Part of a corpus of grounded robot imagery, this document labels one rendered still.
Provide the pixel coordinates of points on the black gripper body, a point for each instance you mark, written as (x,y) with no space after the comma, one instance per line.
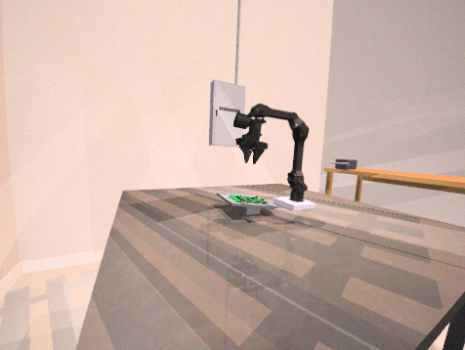
(256,141)

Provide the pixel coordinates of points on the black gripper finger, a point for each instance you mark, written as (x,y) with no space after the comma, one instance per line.
(256,154)
(246,154)

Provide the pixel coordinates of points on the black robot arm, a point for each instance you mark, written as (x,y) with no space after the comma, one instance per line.
(296,178)

